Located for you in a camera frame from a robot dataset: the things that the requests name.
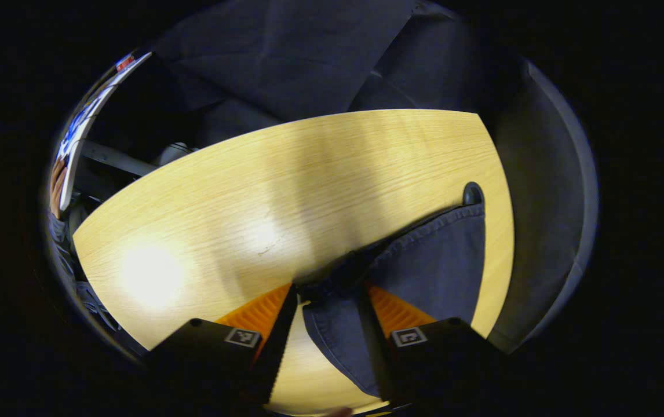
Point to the white printed side table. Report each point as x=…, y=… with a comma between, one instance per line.
x=74, y=150

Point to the dark blue jeans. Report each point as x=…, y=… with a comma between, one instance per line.
x=430, y=260

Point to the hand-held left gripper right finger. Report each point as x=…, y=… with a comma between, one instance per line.
x=375, y=347

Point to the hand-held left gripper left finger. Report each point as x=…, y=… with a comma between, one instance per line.
x=277, y=353

